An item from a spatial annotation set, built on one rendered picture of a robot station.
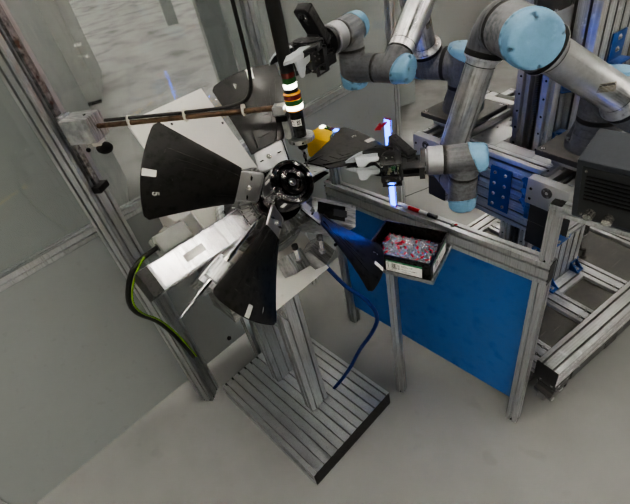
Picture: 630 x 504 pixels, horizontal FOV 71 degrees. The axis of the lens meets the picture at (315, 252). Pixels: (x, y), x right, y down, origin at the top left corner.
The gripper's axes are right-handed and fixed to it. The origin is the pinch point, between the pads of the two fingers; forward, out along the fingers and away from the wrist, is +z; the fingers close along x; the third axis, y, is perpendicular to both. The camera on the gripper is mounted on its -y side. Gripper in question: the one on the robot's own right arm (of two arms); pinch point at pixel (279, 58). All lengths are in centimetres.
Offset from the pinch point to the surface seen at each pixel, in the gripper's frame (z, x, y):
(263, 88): -6.7, 14.0, 10.2
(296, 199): 11.1, -5.9, 30.1
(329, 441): 20, -2, 142
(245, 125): 1.5, 15.9, 17.3
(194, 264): 34, 12, 40
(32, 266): 52, 82, 52
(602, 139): -27, -65, 24
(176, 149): 25.2, 14.5, 12.2
